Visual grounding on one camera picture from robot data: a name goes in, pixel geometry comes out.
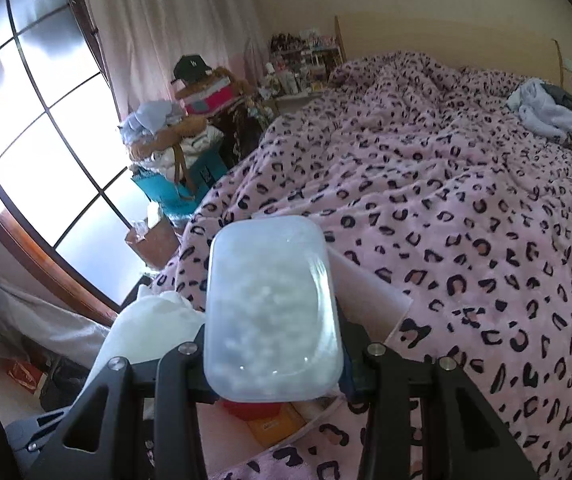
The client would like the brown teddy bear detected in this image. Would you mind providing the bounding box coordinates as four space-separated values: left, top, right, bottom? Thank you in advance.
130 66 253 162

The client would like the white cotton pad pack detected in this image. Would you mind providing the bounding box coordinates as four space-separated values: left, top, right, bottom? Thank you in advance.
202 215 344 403

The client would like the pink storage box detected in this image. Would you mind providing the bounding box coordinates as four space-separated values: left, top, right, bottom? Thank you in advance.
185 85 233 117

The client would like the window with dark frame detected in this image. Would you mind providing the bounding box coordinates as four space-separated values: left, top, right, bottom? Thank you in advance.
0 0 139 313

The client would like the dark green cap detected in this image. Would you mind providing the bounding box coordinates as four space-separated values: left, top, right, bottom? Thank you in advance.
172 55 215 85

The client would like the pink leopard print blanket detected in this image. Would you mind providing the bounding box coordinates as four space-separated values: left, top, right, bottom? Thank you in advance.
146 50 572 480

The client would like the teal bag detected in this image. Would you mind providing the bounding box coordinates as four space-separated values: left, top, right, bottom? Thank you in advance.
133 152 228 217

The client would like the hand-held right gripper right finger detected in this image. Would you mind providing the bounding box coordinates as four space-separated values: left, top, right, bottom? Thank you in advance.
336 320 539 480

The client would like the pale pink curtain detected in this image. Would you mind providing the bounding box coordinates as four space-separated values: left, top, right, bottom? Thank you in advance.
73 0 268 127

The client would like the red flat carton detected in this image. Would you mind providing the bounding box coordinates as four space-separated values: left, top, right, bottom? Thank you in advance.
5 359 49 394

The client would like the beige wooden headboard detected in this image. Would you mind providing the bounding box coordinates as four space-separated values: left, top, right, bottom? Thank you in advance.
335 14 562 81

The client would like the black printed bag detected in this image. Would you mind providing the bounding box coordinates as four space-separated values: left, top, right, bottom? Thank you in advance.
211 102 268 172

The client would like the orange box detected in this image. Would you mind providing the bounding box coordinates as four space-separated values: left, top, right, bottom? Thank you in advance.
246 402 319 448

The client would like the rack of figurines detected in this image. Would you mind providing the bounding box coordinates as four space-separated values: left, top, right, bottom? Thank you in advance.
270 30 344 68

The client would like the cluster of cosmetic bottles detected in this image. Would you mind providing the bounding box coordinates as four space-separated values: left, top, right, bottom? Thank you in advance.
261 60 328 99

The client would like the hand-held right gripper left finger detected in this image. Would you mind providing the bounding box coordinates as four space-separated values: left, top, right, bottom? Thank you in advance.
26 327 222 480

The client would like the brown paper bag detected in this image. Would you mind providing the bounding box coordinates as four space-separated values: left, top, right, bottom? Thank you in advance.
126 210 183 267

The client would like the light blue cloth pile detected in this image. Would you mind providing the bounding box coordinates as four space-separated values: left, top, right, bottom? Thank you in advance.
118 101 187 142

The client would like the pile of white clothes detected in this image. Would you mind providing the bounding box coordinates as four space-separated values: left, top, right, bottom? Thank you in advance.
507 78 572 157

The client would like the white sock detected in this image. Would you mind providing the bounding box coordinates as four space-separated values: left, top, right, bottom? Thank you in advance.
83 285 209 391

